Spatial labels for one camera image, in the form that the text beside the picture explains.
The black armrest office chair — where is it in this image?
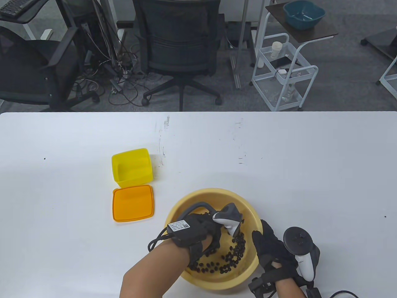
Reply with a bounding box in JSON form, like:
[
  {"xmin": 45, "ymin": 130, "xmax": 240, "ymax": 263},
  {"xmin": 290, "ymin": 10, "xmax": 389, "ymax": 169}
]
[{"xmin": 0, "ymin": 26, "xmax": 100, "ymax": 112}]

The person's right forearm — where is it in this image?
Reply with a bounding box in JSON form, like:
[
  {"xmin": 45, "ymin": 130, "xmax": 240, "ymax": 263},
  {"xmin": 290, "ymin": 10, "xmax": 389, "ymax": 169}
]
[{"xmin": 274, "ymin": 275, "xmax": 306, "ymax": 298}]

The tangle of floor cables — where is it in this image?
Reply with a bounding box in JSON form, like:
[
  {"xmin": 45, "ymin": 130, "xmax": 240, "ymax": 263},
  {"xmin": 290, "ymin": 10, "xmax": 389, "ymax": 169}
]
[{"xmin": 71, "ymin": 31, "xmax": 174, "ymax": 106}]

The white rolling cart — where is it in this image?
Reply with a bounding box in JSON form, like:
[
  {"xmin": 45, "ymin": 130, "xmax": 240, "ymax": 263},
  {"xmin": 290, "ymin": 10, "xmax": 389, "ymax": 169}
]
[{"xmin": 251, "ymin": 33, "xmax": 319, "ymax": 111}]

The silver metal stand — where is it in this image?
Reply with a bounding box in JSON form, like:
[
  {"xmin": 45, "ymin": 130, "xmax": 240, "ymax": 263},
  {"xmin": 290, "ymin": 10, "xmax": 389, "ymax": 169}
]
[{"xmin": 230, "ymin": 0, "xmax": 252, "ymax": 89}]

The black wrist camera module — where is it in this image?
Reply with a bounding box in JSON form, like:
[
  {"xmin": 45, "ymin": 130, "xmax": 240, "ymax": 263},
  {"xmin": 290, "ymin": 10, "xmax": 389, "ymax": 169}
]
[
  {"xmin": 167, "ymin": 216, "xmax": 206, "ymax": 268},
  {"xmin": 306, "ymin": 281, "xmax": 323, "ymax": 298}
]

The clear plastic bottle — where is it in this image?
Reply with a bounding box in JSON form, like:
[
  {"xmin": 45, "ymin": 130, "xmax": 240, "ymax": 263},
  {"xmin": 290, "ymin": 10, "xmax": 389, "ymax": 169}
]
[{"xmin": 281, "ymin": 84, "xmax": 295, "ymax": 103}]

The yellow plastic container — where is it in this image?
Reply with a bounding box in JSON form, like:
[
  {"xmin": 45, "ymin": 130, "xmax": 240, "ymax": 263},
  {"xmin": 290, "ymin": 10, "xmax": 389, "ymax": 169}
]
[{"xmin": 111, "ymin": 148, "xmax": 154, "ymax": 188}]

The pile of dark coffee beans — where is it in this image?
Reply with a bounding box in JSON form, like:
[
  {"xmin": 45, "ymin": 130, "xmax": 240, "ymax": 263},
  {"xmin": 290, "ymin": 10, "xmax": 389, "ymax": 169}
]
[{"xmin": 188, "ymin": 211, "xmax": 247, "ymax": 274}]

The yellow plastic basin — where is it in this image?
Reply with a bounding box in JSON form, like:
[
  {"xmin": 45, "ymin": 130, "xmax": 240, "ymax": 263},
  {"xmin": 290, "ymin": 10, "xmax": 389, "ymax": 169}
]
[{"xmin": 164, "ymin": 188, "xmax": 263, "ymax": 291}]

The person's left forearm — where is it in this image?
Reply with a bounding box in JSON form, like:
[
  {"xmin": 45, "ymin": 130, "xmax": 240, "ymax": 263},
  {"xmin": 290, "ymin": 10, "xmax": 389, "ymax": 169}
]
[{"xmin": 120, "ymin": 236, "xmax": 214, "ymax": 298}]

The teal plastic basin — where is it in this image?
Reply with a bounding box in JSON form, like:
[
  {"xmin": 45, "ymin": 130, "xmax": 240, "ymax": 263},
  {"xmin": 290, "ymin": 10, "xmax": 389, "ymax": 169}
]
[{"xmin": 283, "ymin": 0, "xmax": 326, "ymax": 30}]

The black mesh office chair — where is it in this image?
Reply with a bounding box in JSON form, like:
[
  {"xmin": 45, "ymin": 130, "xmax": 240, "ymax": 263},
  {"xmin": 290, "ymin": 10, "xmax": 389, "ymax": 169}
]
[{"xmin": 132, "ymin": 0, "xmax": 225, "ymax": 111}]

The orange plastic lid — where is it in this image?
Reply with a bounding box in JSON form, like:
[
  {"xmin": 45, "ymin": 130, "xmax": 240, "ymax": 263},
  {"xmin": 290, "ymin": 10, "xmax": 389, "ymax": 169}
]
[{"xmin": 112, "ymin": 185, "xmax": 154, "ymax": 222}]

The black glove cable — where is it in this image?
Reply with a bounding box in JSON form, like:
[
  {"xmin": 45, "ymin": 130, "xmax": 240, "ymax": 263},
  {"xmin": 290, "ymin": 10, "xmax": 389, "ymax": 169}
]
[
  {"xmin": 148, "ymin": 228, "xmax": 174, "ymax": 252},
  {"xmin": 330, "ymin": 290, "xmax": 360, "ymax": 298}
]

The grey keyboard tray desk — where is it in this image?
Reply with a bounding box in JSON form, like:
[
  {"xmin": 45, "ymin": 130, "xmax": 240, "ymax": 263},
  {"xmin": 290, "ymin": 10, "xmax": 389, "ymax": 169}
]
[{"xmin": 0, "ymin": 0, "xmax": 47, "ymax": 41}]

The white metal frame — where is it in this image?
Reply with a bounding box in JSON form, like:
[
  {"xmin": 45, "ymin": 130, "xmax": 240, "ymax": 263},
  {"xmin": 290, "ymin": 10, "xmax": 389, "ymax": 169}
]
[{"xmin": 376, "ymin": 57, "xmax": 397, "ymax": 100}]

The black box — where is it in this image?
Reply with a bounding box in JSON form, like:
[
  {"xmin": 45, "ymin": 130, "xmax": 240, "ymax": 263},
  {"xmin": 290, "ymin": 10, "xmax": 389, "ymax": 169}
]
[{"xmin": 226, "ymin": 22, "xmax": 258, "ymax": 49}]

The person's left hand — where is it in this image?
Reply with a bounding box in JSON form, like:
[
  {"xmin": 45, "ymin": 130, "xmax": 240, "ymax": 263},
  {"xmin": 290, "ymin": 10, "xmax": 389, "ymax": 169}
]
[{"xmin": 186, "ymin": 214, "xmax": 224, "ymax": 259}]

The dark wheeled platform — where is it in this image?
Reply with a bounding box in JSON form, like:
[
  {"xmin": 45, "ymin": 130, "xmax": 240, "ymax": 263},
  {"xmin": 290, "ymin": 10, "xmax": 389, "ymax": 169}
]
[{"xmin": 361, "ymin": 27, "xmax": 397, "ymax": 59}]

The black computer tower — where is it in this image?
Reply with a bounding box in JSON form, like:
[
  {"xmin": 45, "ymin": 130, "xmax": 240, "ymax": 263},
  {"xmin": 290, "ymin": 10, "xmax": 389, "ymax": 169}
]
[{"xmin": 57, "ymin": 0, "xmax": 118, "ymax": 62}]

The grey white hand controller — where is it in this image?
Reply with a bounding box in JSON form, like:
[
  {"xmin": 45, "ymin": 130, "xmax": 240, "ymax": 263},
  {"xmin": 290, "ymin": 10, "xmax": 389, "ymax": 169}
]
[
  {"xmin": 169, "ymin": 202, "xmax": 243, "ymax": 244},
  {"xmin": 283, "ymin": 227, "xmax": 320, "ymax": 280}
]

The white utility cart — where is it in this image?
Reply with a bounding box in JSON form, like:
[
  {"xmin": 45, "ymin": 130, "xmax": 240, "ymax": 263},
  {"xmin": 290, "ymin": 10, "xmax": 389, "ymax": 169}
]
[{"xmin": 252, "ymin": 2, "xmax": 339, "ymax": 110}]

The black keyboard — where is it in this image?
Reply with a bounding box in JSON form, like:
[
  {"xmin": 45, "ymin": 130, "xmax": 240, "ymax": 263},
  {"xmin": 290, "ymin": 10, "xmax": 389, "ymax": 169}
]
[{"xmin": 0, "ymin": 0, "xmax": 30, "ymax": 17}]

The person's right hand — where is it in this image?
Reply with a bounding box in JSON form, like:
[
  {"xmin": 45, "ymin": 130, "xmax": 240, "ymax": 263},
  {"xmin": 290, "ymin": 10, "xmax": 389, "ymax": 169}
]
[{"xmin": 248, "ymin": 220, "xmax": 300, "ymax": 295}]

